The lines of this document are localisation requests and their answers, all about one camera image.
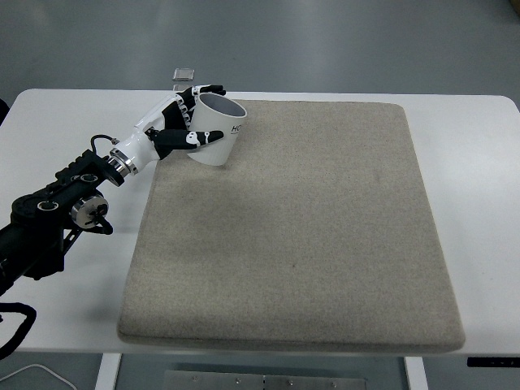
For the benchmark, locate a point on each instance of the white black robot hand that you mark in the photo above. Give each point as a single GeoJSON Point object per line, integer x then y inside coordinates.
{"type": "Point", "coordinates": [142, 142]}

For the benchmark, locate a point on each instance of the white ribbed cup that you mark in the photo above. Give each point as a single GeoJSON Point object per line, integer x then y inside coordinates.
{"type": "Point", "coordinates": [215, 138]}

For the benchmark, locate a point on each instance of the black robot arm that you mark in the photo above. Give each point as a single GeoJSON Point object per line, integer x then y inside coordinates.
{"type": "Point", "coordinates": [40, 227]}

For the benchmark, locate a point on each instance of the square metal floor socket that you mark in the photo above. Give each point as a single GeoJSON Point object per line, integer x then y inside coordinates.
{"type": "Point", "coordinates": [184, 74]}
{"type": "Point", "coordinates": [180, 87]}

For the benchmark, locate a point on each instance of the grey-brown fabric mat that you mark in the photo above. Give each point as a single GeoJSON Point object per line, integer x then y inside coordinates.
{"type": "Point", "coordinates": [284, 252]}

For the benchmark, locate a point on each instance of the white table leg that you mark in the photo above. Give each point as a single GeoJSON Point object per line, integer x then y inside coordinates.
{"type": "Point", "coordinates": [107, 371]}
{"type": "Point", "coordinates": [415, 373]}

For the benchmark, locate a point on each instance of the grey metal plate with screws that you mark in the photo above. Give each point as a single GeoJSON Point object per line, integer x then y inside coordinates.
{"type": "Point", "coordinates": [264, 382]}

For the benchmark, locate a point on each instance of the black table control panel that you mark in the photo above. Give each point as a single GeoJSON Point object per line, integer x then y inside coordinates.
{"type": "Point", "coordinates": [493, 362]}

